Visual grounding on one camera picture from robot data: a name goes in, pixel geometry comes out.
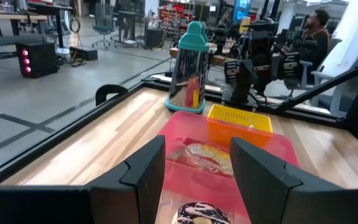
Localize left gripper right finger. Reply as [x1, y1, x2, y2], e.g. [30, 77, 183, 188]
[231, 138, 358, 224]

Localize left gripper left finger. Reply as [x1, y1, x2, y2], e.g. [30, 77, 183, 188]
[0, 135, 167, 224]

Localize chocolate frosted donut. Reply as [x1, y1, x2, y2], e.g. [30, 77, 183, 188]
[171, 201, 232, 224]

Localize red snack packet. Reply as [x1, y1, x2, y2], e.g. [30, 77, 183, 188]
[168, 137, 234, 178]

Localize light grey office chair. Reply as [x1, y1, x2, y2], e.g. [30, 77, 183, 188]
[300, 37, 344, 105]

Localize grey swivel office chair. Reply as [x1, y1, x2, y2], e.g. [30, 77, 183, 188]
[91, 2, 117, 50]

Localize pink plastic bin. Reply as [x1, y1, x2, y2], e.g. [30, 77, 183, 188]
[157, 111, 300, 223]

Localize yellow plastic basket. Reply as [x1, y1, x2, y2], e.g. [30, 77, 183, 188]
[206, 104, 274, 149]

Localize black metal stand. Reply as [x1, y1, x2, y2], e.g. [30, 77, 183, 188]
[275, 58, 358, 131]

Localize black drawer cabinet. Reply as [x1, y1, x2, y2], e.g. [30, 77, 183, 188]
[224, 51, 303, 83]

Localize black floor box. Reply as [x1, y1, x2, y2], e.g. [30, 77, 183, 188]
[69, 45, 99, 62]

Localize black cube case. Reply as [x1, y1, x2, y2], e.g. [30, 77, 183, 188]
[144, 27, 165, 49]

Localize person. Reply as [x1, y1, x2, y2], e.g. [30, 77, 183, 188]
[300, 8, 331, 74]

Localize black computer tower red lights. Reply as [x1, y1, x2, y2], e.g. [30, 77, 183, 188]
[15, 42, 59, 78]

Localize red storage shelf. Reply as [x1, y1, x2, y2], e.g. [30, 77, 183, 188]
[158, 3, 195, 32]

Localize blue display screen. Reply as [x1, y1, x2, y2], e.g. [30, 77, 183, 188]
[232, 0, 252, 23]

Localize black standing desk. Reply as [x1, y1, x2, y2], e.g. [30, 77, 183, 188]
[28, 1, 75, 49]

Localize wooden top desk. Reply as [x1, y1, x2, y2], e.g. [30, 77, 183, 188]
[0, 9, 48, 38]

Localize black aluminium table frame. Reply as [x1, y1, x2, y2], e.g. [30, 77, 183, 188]
[0, 77, 358, 185]

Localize black curved frame hook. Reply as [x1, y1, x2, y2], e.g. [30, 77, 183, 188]
[94, 83, 129, 106]

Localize metal grater teal handle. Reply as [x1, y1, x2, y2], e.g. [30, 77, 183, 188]
[165, 21, 210, 114]

